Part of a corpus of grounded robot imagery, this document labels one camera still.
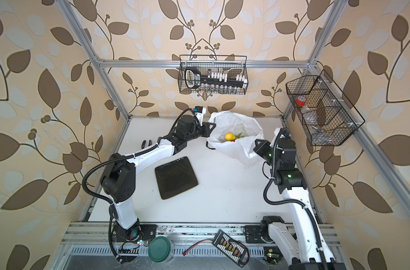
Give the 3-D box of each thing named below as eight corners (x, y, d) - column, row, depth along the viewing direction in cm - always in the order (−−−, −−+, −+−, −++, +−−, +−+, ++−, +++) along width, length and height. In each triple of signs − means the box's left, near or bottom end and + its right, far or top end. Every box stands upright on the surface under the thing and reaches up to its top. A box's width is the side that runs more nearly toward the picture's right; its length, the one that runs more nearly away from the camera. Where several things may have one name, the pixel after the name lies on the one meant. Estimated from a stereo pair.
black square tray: (163, 200, 86) (162, 198, 84) (155, 169, 97) (154, 167, 95) (198, 184, 91) (198, 182, 89) (186, 157, 102) (186, 155, 101)
